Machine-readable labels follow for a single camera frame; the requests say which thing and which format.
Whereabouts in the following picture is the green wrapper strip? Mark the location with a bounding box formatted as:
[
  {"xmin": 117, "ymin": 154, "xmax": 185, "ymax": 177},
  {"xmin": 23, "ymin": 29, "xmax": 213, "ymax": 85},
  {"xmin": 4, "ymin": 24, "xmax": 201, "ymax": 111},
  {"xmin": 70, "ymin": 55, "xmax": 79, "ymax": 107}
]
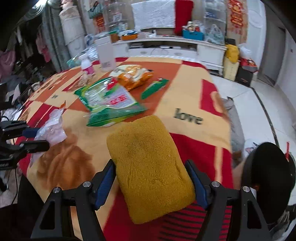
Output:
[{"xmin": 141, "ymin": 78, "xmax": 169, "ymax": 100}]

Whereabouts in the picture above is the green snack bag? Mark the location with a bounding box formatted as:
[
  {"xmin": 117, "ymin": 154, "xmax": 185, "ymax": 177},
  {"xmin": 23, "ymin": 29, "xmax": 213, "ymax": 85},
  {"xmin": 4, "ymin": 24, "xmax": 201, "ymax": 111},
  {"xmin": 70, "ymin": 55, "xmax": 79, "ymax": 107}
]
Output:
[{"xmin": 74, "ymin": 77, "xmax": 146, "ymax": 127}]

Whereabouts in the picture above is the checkered love blanket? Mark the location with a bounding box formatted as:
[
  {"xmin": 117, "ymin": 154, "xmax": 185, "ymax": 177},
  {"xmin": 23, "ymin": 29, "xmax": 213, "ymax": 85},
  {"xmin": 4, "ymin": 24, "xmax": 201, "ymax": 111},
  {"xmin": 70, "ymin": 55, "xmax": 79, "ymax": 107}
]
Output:
[{"xmin": 14, "ymin": 56, "xmax": 234, "ymax": 241}]

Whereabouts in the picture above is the blue storage basket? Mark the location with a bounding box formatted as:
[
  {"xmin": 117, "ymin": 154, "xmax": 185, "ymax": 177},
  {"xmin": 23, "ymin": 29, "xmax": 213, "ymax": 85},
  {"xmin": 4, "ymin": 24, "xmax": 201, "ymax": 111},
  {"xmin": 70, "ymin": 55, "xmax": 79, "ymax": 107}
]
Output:
[{"xmin": 182, "ymin": 30, "xmax": 204, "ymax": 41}]

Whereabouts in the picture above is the grey floor rug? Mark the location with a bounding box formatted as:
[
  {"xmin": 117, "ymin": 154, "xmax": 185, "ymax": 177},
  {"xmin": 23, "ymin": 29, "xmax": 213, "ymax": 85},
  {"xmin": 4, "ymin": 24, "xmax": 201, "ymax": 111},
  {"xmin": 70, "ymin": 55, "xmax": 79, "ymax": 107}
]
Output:
[{"xmin": 222, "ymin": 97, "xmax": 245, "ymax": 168}]

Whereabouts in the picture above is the orange snack bag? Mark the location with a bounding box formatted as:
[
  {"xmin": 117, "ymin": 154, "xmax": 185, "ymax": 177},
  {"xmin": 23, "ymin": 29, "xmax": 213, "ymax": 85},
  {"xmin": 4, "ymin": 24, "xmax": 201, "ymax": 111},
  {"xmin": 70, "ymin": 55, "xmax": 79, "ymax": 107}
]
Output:
[{"xmin": 109, "ymin": 65, "xmax": 154, "ymax": 91}]

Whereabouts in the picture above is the yellow bag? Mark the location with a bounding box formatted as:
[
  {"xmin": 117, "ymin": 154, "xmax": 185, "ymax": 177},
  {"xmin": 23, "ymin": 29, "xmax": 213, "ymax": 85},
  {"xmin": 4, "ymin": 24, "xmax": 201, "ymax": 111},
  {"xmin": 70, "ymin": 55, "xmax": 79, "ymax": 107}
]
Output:
[{"xmin": 225, "ymin": 44, "xmax": 239, "ymax": 64}]

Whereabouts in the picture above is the yellow cardboard box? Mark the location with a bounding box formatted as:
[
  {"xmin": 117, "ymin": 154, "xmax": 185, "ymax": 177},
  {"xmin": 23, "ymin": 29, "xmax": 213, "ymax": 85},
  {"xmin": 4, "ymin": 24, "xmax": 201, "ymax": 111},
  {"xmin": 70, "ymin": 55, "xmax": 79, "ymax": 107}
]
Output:
[{"xmin": 223, "ymin": 57, "xmax": 240, "ymax": 81}]

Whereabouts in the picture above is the clear plastic wrapper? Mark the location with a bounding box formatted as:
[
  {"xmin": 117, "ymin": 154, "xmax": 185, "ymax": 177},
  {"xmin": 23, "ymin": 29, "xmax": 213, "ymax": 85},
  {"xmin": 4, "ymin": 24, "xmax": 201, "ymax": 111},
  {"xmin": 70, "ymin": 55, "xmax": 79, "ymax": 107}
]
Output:
[{"xmin": 30, "ymin": 100, "xmax": 68, "ymax": 167}]

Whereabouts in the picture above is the white pink bottle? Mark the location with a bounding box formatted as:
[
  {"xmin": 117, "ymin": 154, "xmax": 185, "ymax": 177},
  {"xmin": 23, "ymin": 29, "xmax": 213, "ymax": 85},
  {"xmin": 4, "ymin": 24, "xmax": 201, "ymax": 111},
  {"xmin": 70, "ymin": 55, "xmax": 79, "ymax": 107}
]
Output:
[{"xmin": 79, "ymin": 54, "xmax": 95, "ymax": 76}]

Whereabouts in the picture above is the black gift box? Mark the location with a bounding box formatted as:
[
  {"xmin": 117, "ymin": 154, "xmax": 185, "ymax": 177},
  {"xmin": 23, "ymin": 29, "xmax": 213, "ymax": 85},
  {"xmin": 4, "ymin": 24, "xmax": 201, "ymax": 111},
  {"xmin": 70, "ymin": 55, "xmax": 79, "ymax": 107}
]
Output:
[{"xmin": 235, "ymin": 66, "xmax": 253, "ymax": 87}]

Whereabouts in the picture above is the white tv cabinet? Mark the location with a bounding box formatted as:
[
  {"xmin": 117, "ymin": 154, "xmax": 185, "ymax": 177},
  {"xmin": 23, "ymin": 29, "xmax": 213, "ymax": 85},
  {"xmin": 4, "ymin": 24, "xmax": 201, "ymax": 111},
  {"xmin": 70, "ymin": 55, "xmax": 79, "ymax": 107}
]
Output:
[{"xmin": 112, "ymin": 36, "xmax": 226, "ymax": 76}]

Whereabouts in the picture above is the black trash bin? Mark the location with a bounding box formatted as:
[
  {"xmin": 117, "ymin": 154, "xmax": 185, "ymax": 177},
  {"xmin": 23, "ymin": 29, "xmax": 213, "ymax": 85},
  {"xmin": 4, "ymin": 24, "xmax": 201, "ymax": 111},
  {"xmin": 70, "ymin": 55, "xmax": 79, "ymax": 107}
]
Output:
[{"xmin": 241, "ymin": 142, "xmax": 295, "ymax": 225}]

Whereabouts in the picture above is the yellow sponge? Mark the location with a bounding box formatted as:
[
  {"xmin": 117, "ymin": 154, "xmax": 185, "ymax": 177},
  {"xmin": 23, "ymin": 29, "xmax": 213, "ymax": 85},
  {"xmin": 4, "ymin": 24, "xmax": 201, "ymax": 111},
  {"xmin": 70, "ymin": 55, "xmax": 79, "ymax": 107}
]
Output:
[{"xmin": 106, "ymin": 115, "xmax": 196, "ymax": 225}]

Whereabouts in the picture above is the tall white carton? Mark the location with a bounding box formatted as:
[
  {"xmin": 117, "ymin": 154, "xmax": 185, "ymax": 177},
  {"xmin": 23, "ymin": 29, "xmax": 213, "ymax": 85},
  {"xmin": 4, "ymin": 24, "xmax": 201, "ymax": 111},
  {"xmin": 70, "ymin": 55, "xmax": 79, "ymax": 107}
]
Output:
[{"xmin": 95, "ymin": 35, "xmax": 116, "ymax": 72}]

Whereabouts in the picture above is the white lace tv cover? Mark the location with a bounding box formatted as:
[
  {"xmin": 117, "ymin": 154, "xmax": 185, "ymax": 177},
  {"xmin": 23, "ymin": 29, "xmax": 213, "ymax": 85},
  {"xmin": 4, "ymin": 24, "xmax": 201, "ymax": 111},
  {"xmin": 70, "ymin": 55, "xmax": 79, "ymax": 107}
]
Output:
[{"xmin": 131, "ymin": 1, "xmax": 176, "ymax": 30}]

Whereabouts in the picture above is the white air conditioner column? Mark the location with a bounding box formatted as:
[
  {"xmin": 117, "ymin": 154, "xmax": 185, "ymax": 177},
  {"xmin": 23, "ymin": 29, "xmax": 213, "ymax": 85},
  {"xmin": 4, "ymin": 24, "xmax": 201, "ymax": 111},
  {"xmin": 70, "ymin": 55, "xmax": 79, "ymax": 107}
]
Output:
[{"xmin": 59, "ymin": 6, "xmax": 86, "ymax": 58}]

